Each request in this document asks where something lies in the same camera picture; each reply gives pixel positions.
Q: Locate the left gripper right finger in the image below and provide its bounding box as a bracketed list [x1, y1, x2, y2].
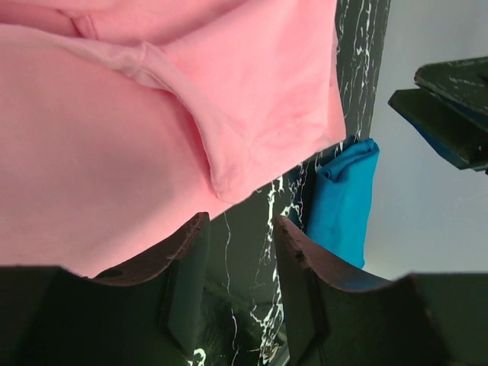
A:
[274, 216, 404, 365]

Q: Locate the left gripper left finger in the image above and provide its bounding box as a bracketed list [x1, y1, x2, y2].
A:
[93, 213, 210, 358]

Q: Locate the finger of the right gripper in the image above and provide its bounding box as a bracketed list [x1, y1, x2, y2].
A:
[414, 56, 487, 111]
[388, 89, 487, 172]

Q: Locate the pink t shirt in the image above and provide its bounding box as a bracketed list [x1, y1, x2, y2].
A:
[1, 1, 345, 277]

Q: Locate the black marbled table mat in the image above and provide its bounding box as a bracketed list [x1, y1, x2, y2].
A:
[192, 1, 390, 365]

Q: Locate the blue folded t shirt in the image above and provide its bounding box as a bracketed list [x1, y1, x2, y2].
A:
[306, 139, 380, 268]

